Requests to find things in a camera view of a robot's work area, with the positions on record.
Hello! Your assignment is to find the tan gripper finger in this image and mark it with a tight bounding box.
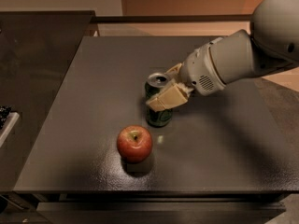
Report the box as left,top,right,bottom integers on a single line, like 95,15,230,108
146,79,191,112
165,63,182,78

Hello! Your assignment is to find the green soda can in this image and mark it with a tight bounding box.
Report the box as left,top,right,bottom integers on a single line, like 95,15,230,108
145,73,173,128

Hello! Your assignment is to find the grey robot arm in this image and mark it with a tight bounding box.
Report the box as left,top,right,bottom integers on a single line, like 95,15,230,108
147,0,299,111

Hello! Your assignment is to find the red apple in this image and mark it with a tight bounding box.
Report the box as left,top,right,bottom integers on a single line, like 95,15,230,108
117,125,152,163

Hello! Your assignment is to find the dark drawer front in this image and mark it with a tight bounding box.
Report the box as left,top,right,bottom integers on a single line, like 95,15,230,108
37,202,285,224

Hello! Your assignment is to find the dark side counter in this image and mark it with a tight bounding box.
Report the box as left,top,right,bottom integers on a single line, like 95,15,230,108
0,10,94,193

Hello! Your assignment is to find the white tray with black items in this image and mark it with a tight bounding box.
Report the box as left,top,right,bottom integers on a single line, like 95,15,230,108
0,105,20,148

